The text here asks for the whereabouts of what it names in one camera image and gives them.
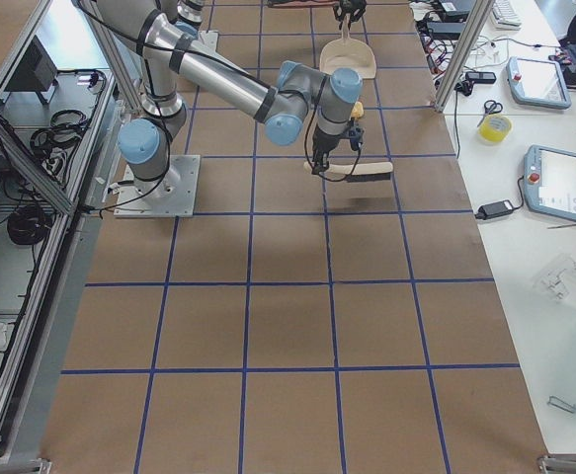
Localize beige dustpan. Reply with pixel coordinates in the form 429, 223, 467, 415
319, 20, 377, 80

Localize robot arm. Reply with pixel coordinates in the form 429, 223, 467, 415
90, 1, 370, 182
176, 0, 368, 27

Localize yellow tape roll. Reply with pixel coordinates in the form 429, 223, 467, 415
478, 114, 512, 143

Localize black power brick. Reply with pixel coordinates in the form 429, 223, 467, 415
426, 21, 466, 40

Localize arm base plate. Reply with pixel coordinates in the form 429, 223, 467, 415
199, 31, 218, 49
113, 155, 201, 218

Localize upper teach pendant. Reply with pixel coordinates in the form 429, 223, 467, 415
505, 56, 572, 110

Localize teach pendant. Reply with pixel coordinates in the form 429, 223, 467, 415
505, 56, 572, 110
523, 145, 576, 222

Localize lower teach pendant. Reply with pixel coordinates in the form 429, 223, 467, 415
523, 145, 576, 222

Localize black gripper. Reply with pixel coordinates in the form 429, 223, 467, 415
336, 0, 366, 25
309, 126, 346, 175

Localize aluminium frame post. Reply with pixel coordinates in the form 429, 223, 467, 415
434, 0, 493, 113

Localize beige hand brush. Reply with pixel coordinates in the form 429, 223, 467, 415
303, 161, 393, 183

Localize yellow sponge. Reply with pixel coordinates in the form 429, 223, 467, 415
351, 101, 365, 119

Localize clear plastic bag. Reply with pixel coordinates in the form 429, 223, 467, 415
532, 254, 576, 308

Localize white keyboard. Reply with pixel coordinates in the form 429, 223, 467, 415
489, 0, 522, 31

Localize black scissors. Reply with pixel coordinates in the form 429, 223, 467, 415
477, 100, 503, 127

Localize black power adapter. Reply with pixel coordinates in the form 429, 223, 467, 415
474, 199, 515, 220

